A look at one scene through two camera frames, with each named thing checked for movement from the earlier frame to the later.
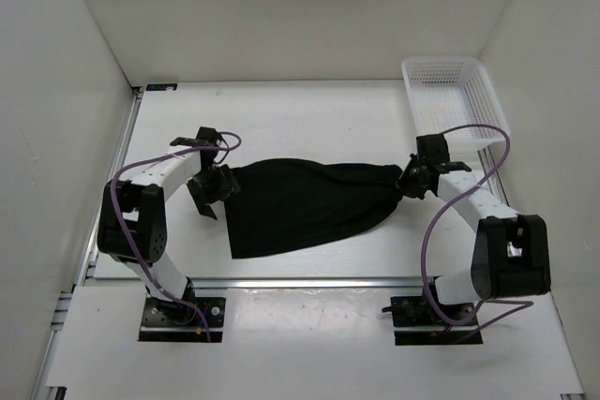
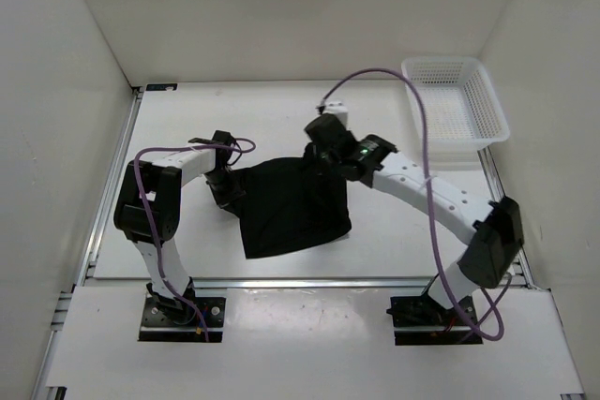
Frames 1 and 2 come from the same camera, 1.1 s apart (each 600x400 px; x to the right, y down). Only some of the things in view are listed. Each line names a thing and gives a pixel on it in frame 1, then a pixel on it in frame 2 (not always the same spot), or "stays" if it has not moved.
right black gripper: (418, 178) to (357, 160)
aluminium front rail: (142, 283) stays
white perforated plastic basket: (448, 92) stays
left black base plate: (162, 320) stays
